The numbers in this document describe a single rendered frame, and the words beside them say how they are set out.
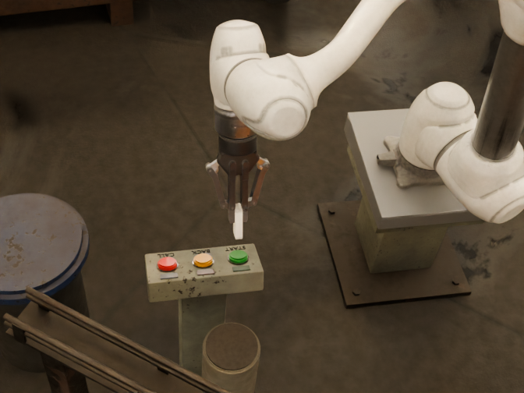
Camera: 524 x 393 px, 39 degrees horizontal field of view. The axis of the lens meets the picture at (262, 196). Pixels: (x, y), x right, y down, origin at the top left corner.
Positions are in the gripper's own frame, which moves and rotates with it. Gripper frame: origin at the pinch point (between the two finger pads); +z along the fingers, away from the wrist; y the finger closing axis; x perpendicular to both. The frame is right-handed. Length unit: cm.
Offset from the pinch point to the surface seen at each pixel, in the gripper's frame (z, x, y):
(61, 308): 1.7, -21.0, -34.8
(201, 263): 8.6, -1.3, -7.9
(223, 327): 21.1, -7.7, -4.4
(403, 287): 55, 43, 59
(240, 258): 8.4, -1.3, 0.4
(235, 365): 24.2, -16.1, -3.3
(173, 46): 14, 161, 1
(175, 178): 39, 94, -6
